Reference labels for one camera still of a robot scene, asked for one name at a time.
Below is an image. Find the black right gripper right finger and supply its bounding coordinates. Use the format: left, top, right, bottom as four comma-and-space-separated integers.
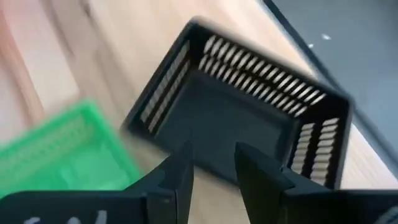
234, 142, 295, 224

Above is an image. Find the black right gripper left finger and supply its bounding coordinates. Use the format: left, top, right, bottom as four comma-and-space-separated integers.
124, 141, 195, 224

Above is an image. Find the black plastic slotted basket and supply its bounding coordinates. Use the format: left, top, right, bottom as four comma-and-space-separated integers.
121, 17, 354, 190

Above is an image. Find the green plastic slotted basket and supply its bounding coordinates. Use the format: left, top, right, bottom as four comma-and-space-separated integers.
0, 98, 144, 198

